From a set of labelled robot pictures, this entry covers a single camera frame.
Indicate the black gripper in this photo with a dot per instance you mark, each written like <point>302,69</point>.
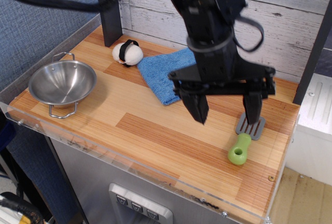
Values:
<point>219,69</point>

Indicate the green handled grey spatula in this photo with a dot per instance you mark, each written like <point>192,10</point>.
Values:
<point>247,133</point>

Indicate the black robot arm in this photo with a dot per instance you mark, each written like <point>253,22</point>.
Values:
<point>211,21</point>

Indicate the blue folded cloth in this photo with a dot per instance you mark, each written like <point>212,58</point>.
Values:
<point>155,70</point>

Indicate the white side cabinet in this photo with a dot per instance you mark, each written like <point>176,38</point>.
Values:
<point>310,149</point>

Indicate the white plush with black band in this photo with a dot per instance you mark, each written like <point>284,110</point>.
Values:
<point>128,53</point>

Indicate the silver button control panel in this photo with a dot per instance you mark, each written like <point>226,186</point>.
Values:
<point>122,197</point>

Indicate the steel cabinet front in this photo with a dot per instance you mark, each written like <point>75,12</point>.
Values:
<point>90,178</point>

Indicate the clear acrylic table guard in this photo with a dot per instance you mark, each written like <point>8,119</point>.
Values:
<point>165,145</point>

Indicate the yellow object at corner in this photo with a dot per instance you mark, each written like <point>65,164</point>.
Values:
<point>25,220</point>

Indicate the dark right vertical post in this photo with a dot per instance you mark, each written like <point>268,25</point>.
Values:
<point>314,56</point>

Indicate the dark vertical post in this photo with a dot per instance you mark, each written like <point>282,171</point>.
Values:
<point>111,24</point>
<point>314,56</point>

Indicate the dark left vertical post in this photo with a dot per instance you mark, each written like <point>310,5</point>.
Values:
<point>111,24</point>

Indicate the steel bowl with handles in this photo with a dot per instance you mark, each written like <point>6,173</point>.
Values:
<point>63,82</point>

